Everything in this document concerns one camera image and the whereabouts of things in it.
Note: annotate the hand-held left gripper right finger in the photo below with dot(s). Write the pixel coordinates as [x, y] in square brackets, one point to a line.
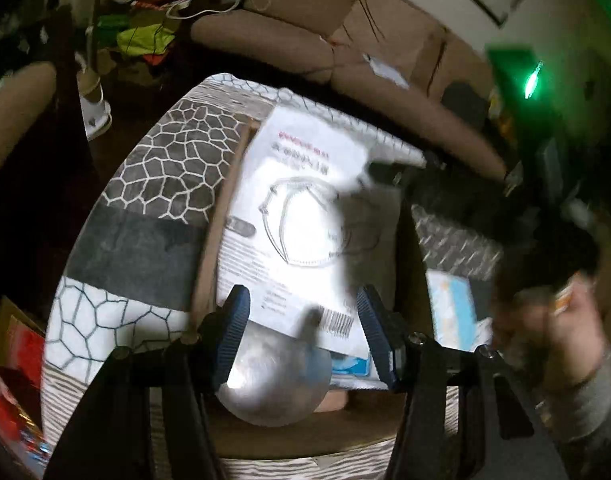
[378, 337]

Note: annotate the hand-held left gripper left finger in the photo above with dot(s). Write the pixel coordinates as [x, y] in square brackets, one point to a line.
[233, 332]

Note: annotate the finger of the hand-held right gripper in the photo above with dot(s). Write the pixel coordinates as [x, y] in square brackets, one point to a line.
[445, 200]

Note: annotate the blue plastic packet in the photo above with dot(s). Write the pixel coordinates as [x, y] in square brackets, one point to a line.
[350, 367]

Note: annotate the blue white packet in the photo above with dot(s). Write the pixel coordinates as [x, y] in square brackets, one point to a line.
[455, 310]

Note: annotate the orange white small packet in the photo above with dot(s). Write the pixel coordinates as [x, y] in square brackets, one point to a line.
[563, 302]

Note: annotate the brown cardboard box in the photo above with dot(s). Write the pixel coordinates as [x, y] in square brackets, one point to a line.
[305, 437]

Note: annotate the white face mask package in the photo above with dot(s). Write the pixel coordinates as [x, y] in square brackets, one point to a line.
[295, 160]

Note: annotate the person's right forearm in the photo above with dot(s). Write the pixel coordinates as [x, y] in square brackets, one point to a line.
[590, 410]

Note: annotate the person's right hand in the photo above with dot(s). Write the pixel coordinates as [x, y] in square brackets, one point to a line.
[560, 335]

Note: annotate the white paper sheet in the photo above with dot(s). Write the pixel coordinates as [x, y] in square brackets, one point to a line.
[385, 70]

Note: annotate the grey patterned blanket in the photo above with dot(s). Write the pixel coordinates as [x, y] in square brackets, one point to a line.
[175, 160]

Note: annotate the red box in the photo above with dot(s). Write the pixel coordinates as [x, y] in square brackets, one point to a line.
[15, 360]

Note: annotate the beige sofa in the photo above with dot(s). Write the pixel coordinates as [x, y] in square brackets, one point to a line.
[295, 15]

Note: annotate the green cloth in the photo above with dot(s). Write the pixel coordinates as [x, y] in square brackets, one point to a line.
[140, 40]

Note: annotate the beige armchair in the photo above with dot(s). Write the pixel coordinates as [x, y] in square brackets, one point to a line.
[15, 110]

